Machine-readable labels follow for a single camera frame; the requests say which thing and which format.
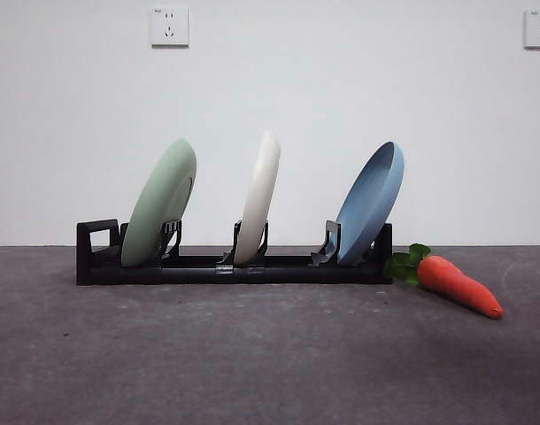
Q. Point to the black plate rack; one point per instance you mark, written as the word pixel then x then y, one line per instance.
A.
pixel 186 276

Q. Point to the blue plate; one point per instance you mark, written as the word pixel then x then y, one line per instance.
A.
pixel 367 212

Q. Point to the white plate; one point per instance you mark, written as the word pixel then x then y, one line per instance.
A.
pixel 259 199

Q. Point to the orange carrot with green leaves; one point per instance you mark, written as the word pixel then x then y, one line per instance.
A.
pixel 456 283

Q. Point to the green plate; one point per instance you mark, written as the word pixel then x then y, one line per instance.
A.
pixel 155 199

